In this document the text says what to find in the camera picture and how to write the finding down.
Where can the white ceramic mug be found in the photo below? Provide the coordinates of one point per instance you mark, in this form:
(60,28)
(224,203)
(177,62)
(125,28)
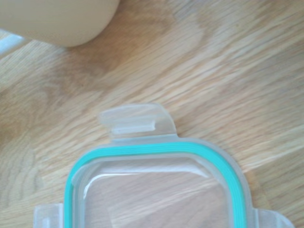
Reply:
(59,19)

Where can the clear lid teal seal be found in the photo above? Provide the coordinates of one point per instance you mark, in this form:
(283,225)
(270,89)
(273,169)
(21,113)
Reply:
(152,148)

